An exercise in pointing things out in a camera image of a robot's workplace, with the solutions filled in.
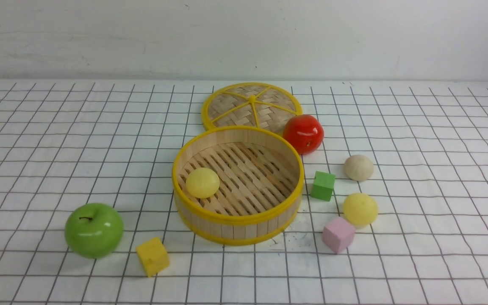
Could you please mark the yellow bun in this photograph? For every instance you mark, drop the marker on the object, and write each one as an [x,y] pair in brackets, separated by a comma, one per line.
[202,183]
[360,209]

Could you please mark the white beige bun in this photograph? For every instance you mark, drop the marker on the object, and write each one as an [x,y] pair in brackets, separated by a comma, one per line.
[358,168]

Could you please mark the bamboo steamer tray yellow rim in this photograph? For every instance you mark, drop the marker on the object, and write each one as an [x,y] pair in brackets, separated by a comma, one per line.
[261,182]

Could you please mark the woven bamboo steamer lid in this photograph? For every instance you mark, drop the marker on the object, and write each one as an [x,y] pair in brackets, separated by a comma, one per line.
[251,104]

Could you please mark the red tomato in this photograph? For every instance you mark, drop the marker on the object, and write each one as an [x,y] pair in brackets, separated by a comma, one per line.
[304,133]

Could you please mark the green cube block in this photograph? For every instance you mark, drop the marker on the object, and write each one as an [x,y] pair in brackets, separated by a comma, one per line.
[323,186]

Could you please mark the pink cube block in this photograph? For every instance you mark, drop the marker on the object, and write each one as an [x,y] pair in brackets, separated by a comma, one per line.
[338,234]

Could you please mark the yellow cube block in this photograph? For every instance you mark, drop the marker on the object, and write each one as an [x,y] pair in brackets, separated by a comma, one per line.
[153,256]

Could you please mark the green apple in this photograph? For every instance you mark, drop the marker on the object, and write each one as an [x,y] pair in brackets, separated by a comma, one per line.
[94,230]

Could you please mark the white grid tablecloth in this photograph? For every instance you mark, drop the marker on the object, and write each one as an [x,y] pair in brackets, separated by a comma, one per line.
[66,143]

